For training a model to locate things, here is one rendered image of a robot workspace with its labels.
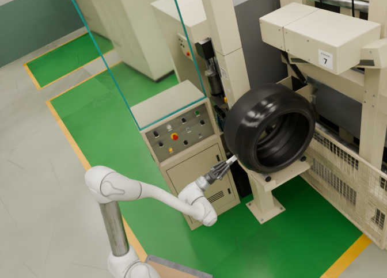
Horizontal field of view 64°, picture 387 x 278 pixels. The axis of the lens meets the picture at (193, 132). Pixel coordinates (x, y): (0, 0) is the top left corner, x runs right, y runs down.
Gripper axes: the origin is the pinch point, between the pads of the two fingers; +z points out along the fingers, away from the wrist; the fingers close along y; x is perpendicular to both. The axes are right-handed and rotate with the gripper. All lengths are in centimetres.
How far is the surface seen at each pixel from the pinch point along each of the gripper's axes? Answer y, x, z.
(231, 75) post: 26, -32, 33
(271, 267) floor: -18, 108, -28
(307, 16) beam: 0, -49, 78
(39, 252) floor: 126, 59, -216
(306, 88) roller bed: 19, 13, 73
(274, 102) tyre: -8.2, -23.3, 38.1
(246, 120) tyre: -4.2, -22.9, 20.3
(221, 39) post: 26, -56, 39
